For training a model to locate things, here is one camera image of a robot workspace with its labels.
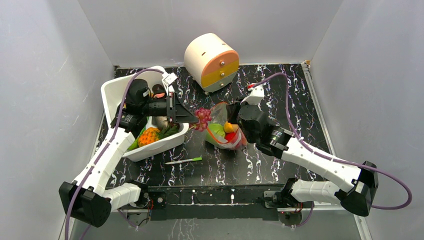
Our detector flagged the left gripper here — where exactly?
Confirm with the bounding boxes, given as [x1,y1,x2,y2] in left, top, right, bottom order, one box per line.
[141,92,199,124]

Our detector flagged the toy orange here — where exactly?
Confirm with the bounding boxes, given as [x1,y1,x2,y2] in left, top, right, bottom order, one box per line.
[223,121,239,133]

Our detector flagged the purple toy grapes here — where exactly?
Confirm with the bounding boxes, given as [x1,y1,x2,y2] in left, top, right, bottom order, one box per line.
[191,108,212,132]

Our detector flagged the clear zip top bag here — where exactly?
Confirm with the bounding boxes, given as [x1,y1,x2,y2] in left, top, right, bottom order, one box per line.
[204,102,248,151]

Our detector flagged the green toy cabbage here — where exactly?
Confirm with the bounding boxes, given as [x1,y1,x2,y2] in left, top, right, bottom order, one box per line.
[205,123,227,145]

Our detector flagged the toy peach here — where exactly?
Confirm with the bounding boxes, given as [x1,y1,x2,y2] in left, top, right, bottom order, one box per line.
[153,92,167,99]

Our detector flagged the toy watermelon slice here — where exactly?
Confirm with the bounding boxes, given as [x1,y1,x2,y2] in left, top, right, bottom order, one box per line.
[232,129,248,149]

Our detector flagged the red toy apple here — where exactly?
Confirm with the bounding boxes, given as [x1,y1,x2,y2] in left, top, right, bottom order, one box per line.
[224,132,236,142]

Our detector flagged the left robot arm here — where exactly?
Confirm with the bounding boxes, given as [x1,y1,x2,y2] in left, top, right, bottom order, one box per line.
[59,74,197,228]

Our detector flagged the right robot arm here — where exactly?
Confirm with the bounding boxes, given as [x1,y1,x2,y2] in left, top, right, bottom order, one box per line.
[225,101,378,217]

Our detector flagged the grey toy fish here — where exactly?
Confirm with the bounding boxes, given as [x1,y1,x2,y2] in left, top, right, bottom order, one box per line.
[153,116,169,131]

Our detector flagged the dark round toy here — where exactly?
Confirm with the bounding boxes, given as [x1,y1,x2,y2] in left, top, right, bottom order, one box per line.
[152,84,166,95]

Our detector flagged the toy pineapple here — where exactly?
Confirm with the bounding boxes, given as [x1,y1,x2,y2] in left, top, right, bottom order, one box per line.
[137,124,179,148]

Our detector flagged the round mini drawer cabinet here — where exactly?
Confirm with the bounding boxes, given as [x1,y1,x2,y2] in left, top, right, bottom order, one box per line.
[184,33,240,93]

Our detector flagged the white plastic bin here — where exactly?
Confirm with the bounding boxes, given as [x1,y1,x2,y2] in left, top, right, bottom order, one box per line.
[101,65,189,162]

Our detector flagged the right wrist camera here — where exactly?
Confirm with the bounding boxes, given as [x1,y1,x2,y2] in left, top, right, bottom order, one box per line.
[241,84,265,105]

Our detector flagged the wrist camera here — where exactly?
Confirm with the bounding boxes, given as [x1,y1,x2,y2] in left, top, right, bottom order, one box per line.
[241,84,265,105]
[161,72,177,88]

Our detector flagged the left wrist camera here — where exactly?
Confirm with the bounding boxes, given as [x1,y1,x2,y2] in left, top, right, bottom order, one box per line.
[161,72,177,88]

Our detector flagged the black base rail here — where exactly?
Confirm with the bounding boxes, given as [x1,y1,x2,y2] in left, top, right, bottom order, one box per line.
[145,184,288,221]

